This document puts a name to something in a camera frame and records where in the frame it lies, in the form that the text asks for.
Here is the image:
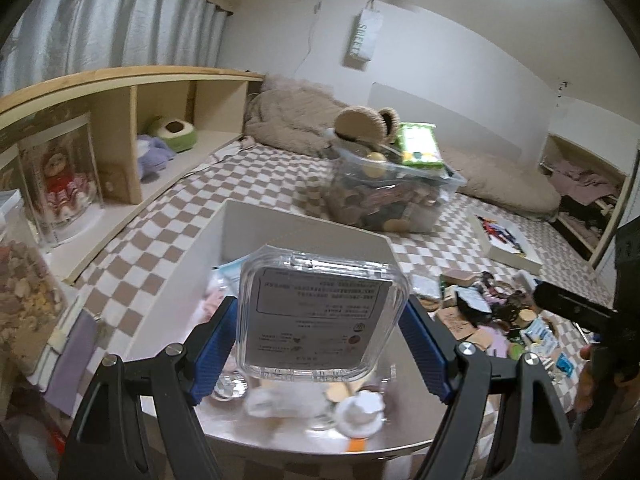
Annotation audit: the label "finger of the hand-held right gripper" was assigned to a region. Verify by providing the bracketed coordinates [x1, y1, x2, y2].
[532, 280, 618, 333]

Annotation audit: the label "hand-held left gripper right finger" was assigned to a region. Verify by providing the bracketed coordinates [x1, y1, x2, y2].
[397, 300, 583, 480]

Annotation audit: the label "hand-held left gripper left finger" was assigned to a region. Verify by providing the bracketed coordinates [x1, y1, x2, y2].
[57, 296, 240, 480]

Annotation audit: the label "clear plastic labelled case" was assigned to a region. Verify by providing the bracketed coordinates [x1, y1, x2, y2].
[237, 244, 412, 378]

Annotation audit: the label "white cardboard box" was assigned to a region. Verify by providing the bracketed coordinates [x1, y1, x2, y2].
[122, 199, 453, 461]

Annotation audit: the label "clear container of dried snacks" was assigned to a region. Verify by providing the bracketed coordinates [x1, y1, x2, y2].
[0, 240, 68, 376]

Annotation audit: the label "person's right hand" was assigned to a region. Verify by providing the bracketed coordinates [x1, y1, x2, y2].
[574, 342, 601, 413]

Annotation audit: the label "blue white mask packet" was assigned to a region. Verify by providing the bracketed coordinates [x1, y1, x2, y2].
[530, 320, 558, 346]

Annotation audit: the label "carved wooden plaque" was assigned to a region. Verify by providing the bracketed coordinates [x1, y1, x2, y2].
[435, 307, 478, 341]

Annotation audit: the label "rounded bamboo coaster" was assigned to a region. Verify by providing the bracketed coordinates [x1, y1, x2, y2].
[467, 327, 506, 353]

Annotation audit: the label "dark brown hair claw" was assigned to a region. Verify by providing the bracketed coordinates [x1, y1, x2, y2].
[492, 295, 526, 321]

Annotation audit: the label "white shallow tray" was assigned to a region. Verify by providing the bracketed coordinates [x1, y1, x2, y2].
[472, 215, 543, 276]

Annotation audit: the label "pile of colourful markers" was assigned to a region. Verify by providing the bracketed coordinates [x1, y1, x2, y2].
[477, 217, 521, 256]

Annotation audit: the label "open closet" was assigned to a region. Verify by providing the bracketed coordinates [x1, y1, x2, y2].
[537, 132, 638, 273]

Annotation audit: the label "pink crumpled clothes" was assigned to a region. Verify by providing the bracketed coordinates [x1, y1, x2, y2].
[550, 157, 623, 206]

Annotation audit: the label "clear plastic storage bin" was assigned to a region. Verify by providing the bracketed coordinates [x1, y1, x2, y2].
[325, 127, 468, 234]

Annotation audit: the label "yellow wooden ball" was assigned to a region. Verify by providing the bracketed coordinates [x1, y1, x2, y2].
[364, 151, 388, 178]

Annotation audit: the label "purple plush toy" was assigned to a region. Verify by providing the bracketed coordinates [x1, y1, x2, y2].
[136, 135, 176, 183]

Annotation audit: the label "green snack bag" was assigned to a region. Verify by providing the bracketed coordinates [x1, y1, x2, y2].
[395, 122, 445, 170]

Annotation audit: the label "green avocado plush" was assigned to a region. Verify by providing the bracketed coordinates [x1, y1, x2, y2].
[150, 116, 196, 153]

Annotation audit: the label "doll in clear box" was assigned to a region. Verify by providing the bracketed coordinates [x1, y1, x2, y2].
[17, 112, 106, 248]

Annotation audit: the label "brown fuzzy slippers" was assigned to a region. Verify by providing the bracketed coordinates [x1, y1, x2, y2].
[334, 106, 401, 143]

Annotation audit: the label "beige fluffy duvet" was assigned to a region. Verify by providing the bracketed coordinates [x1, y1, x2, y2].
[242, 76, 562, 221]

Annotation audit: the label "wooden bedside shelf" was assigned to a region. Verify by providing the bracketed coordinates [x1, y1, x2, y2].
[0, 66, 266, 286]

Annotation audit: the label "white hanging paper bag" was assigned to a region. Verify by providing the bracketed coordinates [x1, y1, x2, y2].
[344, 0, 383, 68]

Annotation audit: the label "grey curtain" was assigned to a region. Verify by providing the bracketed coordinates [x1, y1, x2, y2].
[0, 0, 228, 96]

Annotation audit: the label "white hanging cable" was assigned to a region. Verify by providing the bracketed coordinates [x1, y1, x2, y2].
[295, 0, 326, 78]

